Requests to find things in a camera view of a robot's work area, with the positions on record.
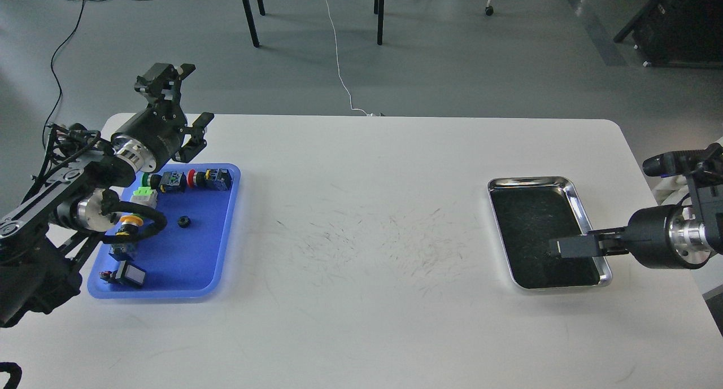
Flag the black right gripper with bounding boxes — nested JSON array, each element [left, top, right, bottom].
[[549, 206, 712, 270]]

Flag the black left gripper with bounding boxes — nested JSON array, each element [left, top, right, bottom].
[[111, 63, 215, 173]]

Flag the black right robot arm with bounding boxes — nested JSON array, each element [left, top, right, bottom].
[[547, 177, 721, 270]]

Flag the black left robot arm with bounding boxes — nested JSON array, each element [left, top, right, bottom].
[[1, 63, 214, 328]]

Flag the green white connector part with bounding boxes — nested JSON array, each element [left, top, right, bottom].
[[130, 186, 158, 208]]

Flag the silver metal tray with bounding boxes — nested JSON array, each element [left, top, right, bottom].
[[487, 176, 612, 291]]

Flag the blue plastic tray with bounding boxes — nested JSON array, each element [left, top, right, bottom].
[[87, 163, 242, 300]]

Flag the black table leg left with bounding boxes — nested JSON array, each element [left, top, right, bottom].
[[242, 0, 266, 49]]

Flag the black table leg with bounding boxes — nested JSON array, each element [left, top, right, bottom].
[[242, 0, 266, 49], [373, 0, 385, 45]]

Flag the black cabinet on casters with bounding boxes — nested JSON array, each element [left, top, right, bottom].
[[613, 0, 722, 69]]

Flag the black table leg right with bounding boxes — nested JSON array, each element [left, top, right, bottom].
[[373, 0, 385, 45]]

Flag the green push button switch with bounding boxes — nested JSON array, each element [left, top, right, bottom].
[[141, 171, 188, 194]]

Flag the red push button switch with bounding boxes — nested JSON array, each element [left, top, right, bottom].
[[186, 168, 233, 191]]

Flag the yellow push button switch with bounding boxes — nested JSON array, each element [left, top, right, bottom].
[[109, 212, 147, 262]]

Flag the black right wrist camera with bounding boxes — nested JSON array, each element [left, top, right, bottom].
[[641, 142, 721, 206]]

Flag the black floor cable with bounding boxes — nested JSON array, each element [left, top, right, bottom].
[[42, 0, 136, 147]]

